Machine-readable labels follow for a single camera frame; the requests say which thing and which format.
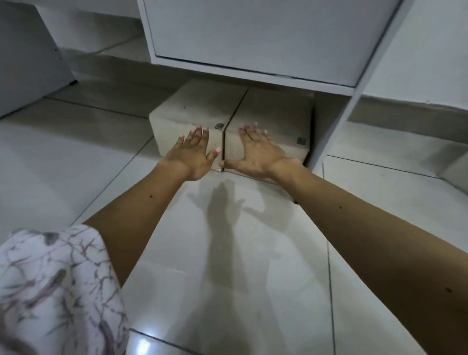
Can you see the person's right hand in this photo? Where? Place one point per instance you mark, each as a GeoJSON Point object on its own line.
{"type": "Point", "coordinates": [261, 157]}

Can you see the white cabinet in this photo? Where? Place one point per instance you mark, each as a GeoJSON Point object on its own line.
{"type": "Point", "coordinates": [256, 36]}

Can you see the person's right forearm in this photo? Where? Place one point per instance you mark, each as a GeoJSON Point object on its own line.
{"type": "Point", "coordinates": [365, 241]}

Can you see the person's right thumb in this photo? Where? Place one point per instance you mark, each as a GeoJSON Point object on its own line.
{"type": "Point", "coordinates": [229, 164]}

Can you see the person's left little finger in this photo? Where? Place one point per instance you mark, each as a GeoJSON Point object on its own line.
{"type": "Point", "coordinates": [178, 141]}

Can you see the beige box corner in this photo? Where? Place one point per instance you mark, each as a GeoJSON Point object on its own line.
{"type": "Point", "coordinates": [457, 170]}

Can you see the person's left hand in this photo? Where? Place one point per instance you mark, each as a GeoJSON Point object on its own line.
{"type": "Point", "coordinates": [190, 159]}

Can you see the white patterned garment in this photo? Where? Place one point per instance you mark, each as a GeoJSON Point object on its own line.
{"type": "Point", "coordinates": [55, 292]}

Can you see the person's left thumb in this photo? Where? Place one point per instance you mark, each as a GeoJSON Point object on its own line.
{"type": "Point", "coordinates": [213, 154]}

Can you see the person's left forearm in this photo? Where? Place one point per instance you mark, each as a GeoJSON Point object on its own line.
{"type": "Point", "coordinates": [139, 215]}

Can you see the person's right little finger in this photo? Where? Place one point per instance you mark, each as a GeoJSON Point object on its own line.
{"type": "Point", "coordinates": [268, 137]}

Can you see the person's left middle finger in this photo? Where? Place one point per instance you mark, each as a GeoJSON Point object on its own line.
{"type": "Point", "coordinates": [197, 134]}

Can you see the white furniture panel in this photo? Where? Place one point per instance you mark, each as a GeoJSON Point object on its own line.
{"type": "Point", "coordinates": [25, 55]}

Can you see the brown cardboard box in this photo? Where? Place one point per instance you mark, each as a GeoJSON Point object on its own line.
{"type": "Point", "coordinates": [186, 106]}
{"type": "Point", "coordinates": [278, 113]}

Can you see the person's right middle finger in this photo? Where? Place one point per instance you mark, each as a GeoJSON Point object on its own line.
{"type": "Point", "coordinates": [250, 134]}

